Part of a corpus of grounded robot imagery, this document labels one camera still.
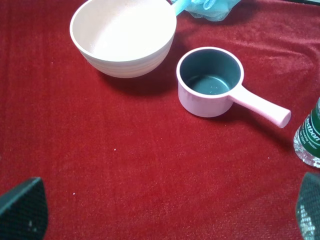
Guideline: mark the red velvet tablecloth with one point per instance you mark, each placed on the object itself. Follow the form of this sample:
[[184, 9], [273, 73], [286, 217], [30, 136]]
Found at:
[[121, 159]]

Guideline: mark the clear water bottle green label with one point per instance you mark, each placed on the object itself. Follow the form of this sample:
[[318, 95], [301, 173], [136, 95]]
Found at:
[[306, 141]]

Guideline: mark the blue mesh bath sponge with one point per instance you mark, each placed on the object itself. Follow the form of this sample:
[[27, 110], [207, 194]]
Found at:
[[211, 10]]

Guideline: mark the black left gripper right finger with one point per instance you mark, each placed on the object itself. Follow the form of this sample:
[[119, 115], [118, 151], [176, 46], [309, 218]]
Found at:
[[307, 208]]

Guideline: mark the pink toy saucepan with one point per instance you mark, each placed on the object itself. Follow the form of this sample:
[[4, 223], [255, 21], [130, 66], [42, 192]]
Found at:
[[210, 81]]

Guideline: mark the pink white bowl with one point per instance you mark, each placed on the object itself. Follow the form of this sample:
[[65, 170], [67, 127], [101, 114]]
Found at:
[[124, 38]]

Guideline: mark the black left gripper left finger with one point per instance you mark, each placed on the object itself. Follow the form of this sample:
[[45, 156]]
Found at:
[[24, 211]]

